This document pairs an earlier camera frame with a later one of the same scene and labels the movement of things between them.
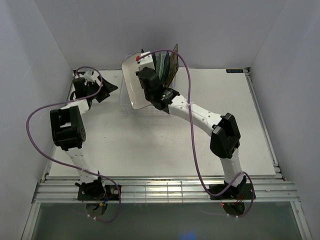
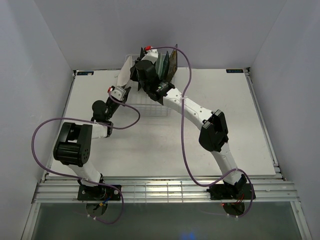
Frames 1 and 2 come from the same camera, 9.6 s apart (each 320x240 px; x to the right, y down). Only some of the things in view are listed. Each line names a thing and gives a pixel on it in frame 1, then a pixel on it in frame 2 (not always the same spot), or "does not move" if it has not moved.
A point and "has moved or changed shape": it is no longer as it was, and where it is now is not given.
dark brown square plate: [173, 66] does not move
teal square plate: [166, 70] does not move
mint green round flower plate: [159, 58] does not move
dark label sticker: [234, 70] does not move
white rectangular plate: [130, 66] has moved or changed shape
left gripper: [106, 89] to [126, 96]
